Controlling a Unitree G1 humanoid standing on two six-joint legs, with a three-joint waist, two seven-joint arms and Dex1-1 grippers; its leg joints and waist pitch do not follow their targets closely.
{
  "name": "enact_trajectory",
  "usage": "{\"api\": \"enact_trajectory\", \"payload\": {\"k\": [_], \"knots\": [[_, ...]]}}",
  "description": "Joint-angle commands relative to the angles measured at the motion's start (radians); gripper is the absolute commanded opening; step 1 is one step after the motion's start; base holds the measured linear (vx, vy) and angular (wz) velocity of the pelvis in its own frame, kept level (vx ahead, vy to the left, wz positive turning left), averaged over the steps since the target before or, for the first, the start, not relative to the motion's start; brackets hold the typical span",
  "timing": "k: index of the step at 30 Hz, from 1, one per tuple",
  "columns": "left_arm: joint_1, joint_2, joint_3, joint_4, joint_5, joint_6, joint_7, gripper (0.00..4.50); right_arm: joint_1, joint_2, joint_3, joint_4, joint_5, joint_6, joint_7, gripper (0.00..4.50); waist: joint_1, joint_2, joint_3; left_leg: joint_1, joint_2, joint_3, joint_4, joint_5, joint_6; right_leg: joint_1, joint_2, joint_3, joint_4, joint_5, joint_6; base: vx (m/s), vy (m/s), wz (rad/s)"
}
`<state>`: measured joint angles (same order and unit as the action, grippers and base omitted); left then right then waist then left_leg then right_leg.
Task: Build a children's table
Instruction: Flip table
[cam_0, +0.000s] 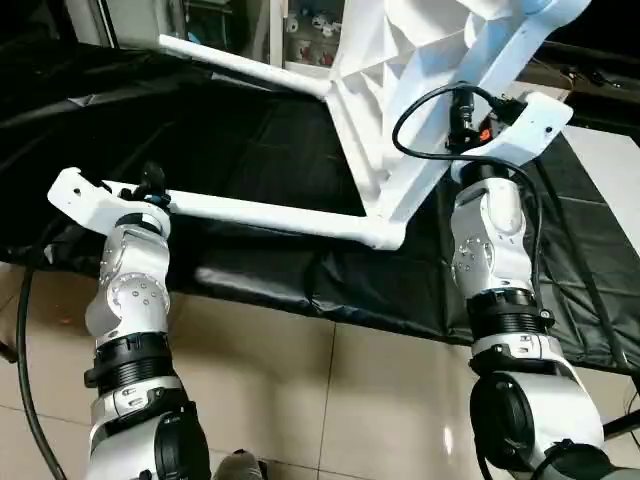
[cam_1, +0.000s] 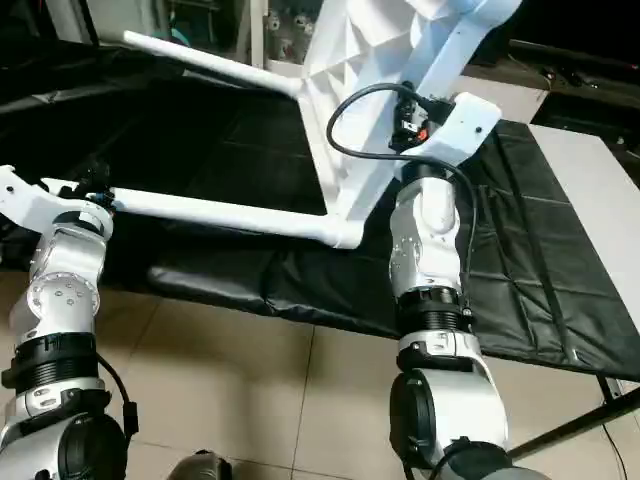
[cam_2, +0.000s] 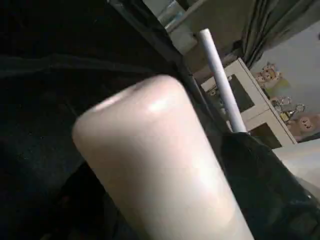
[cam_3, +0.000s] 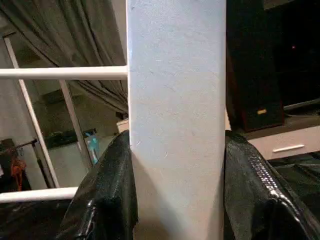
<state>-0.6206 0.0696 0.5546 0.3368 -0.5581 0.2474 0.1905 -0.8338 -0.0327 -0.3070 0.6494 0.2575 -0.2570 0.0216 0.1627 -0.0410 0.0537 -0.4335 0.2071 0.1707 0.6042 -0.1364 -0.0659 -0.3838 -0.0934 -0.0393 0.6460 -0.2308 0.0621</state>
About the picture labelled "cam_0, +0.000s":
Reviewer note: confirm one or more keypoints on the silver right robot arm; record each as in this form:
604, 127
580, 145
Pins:
490, 240

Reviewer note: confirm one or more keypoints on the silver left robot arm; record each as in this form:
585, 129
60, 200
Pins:
135, 290

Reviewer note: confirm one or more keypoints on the black mat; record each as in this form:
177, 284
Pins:
250, 130

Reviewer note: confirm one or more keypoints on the white flat board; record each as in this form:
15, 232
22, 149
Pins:
610, 170

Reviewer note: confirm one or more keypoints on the white glass door cabinet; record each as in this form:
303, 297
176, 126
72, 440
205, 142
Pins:
310, 30

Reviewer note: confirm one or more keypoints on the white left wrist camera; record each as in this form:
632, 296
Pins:
85, 195

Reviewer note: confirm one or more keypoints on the black metal table frame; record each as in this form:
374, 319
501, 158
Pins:
622, 424

